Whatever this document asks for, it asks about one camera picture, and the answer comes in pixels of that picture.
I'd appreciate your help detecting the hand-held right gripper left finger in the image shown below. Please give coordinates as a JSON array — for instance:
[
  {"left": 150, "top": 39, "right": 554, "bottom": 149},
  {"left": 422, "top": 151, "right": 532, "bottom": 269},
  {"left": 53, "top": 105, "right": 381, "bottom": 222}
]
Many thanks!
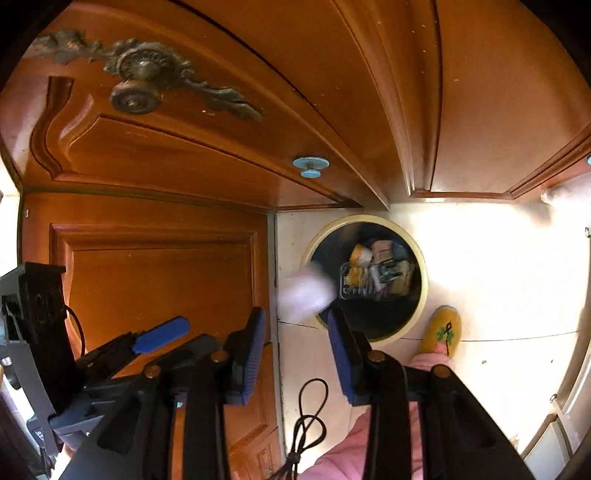
[{"left": 60, "top": 307, "right": 267, "bottom": 480}]

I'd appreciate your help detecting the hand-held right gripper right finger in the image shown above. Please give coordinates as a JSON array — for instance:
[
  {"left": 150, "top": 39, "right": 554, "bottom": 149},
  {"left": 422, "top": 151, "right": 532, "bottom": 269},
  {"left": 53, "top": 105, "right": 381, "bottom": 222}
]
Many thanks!
[{"left": 327, "top": 307, "right": 536, "bottom": 480}]

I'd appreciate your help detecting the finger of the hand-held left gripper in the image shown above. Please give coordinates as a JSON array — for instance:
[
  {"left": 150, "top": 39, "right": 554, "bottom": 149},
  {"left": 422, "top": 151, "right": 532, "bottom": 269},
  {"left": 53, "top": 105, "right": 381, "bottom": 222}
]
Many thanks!
[
  {"left": 48, "top": 335, "right": 221, "bottom": 435},
  {"left": 76, "top": 316, "right": 191, "bottom": 374}
]

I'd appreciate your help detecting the round black trash bin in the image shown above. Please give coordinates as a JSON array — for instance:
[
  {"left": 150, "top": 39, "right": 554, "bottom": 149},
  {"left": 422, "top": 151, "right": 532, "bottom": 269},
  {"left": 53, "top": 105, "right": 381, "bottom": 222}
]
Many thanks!
[{"left": 300, "top": 215, "right": 428, "bottom": 343}]

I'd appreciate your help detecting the white tissue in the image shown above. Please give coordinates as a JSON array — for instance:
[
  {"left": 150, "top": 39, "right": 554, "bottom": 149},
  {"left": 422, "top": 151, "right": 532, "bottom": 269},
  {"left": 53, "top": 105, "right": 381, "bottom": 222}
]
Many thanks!
[{"left": 277, "top": 272, "right": 334, "bottom": 321}]

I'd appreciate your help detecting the black and white carton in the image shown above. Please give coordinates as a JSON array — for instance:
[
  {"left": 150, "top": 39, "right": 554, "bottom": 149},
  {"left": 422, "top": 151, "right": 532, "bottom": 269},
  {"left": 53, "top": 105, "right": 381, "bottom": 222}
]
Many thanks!
[{"left": 339, "top": 261, "right": 402, "bottom": 302}]

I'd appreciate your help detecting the yellow snack packet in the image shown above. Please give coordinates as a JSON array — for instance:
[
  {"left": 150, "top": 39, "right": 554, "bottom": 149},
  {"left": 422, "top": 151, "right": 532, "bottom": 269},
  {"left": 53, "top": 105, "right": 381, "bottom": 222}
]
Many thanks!
[{"left": 348, "top": 244, "right": 376, "bottom": 289}]

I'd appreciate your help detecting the pink pants leg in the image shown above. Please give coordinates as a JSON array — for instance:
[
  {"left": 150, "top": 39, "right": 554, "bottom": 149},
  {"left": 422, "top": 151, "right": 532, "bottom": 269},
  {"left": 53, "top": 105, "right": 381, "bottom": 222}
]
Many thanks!
[{"left": 295, "top": 353, "right": 458, "bottom": 480}]

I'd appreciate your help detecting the yellow embroidered slipper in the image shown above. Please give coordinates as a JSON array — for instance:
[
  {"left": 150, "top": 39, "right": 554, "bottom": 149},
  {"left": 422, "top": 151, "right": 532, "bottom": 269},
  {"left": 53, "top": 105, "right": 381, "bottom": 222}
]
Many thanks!
[{"left": 418, "top": 305, "right": 462, "bottom": 358}]

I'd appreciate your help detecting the blue round knob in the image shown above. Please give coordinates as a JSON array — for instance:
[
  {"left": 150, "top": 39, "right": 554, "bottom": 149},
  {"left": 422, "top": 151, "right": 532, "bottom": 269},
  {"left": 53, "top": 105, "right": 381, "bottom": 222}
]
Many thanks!
[{"left": 293, "top": 156, "right": 329, "bottom": 179}]

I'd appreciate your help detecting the black floor cable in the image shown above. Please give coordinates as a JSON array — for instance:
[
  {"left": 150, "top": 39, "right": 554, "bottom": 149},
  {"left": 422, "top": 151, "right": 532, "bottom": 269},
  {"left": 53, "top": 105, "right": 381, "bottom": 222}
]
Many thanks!
[{"left": 272, "top": 378, "right": 329, "bottom": 480}]

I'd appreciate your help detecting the ornate brass cabinet handle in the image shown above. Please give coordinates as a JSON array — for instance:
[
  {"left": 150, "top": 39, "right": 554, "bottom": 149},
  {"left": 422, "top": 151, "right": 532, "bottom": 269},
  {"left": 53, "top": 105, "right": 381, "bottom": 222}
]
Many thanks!
[{"left": 30, "top": 30, "right": 264, "bottom": 123}]

